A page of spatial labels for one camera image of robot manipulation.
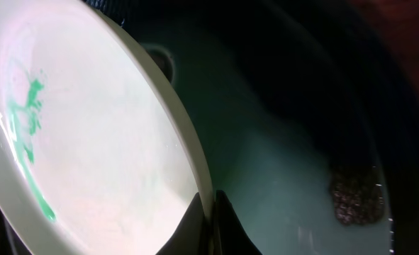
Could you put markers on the mint green plate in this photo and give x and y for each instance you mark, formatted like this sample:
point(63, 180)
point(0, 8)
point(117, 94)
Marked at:
point(97, 152)

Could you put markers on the round black serving tray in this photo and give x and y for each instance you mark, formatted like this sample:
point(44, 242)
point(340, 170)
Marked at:
point(306, 121)

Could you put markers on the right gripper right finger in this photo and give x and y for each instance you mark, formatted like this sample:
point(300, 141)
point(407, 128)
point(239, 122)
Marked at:
point(230, 237)

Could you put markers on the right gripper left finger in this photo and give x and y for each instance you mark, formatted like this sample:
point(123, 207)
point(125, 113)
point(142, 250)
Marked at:
point(191, 234)

